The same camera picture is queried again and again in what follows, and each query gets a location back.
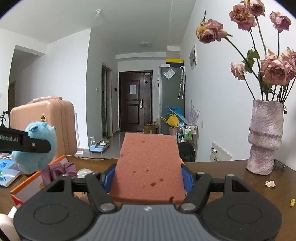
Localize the blue fluffy monster plush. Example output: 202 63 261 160
11 121 57 174

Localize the pink sponge block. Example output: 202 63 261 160
109 133 186 205

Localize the purple satin pouch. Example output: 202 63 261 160
41 162 77 186

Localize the person's hand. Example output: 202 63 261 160
0 213 20 241

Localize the orange cardboard box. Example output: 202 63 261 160
10 155 117 206

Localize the crumpled clear plastic bag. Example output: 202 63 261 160
77 168 94 178

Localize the black tripod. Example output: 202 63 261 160
0 111 9 127

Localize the blue tissue pack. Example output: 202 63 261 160
0 159 21 188

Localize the pet water feeder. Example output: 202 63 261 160
89 136 109 154

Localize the white framed board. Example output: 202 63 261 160
210 142 232 162

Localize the pink ribbed suitcase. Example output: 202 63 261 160
9 95 78 156

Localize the brown cardboard box on floor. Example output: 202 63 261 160
142 125 159 135

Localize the fallen rose petal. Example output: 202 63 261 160
264 180 276 188

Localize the purple textured vase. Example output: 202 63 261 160
246 99 284 175

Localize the dark brown entry door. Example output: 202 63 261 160
119 70 153 132

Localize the grey refrigerator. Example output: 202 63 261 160
159 63 185 135

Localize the dried pink rose bouquet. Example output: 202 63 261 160
195 1 295 103

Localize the wire rack with bottles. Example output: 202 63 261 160
177 125 199 144

